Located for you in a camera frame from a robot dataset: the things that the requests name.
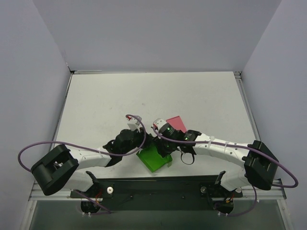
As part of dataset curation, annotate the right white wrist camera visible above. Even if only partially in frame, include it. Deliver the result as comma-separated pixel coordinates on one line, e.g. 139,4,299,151
153,118,167,131

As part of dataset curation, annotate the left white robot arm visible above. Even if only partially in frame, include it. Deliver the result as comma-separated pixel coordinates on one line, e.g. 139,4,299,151
31,128,153,197

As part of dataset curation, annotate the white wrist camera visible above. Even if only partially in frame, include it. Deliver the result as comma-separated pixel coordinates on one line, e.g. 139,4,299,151
126,115,142,132
153,118,167,131

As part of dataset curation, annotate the green paper box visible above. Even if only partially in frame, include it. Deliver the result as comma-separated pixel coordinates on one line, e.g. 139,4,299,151
136,144,173,173

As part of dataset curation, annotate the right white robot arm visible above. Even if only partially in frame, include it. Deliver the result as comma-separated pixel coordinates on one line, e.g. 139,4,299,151
153,119,278,191

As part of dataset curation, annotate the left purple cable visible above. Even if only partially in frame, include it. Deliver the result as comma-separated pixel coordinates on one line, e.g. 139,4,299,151
18,114,147,173

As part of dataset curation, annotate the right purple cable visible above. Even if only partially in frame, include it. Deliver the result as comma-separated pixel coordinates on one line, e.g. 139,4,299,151
151,124,299,187

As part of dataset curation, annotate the pink paper box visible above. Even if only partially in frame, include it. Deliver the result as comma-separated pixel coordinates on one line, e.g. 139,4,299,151
166,115,187,133

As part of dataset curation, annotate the purple cable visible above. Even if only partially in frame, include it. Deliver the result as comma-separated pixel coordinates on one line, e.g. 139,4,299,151
18,114,147,173
151,124,299,187

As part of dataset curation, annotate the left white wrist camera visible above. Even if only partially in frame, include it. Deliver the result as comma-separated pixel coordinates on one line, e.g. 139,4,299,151
126,115,142,132

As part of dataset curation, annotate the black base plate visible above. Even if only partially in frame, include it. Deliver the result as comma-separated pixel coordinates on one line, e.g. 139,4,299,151
85,175,243,212

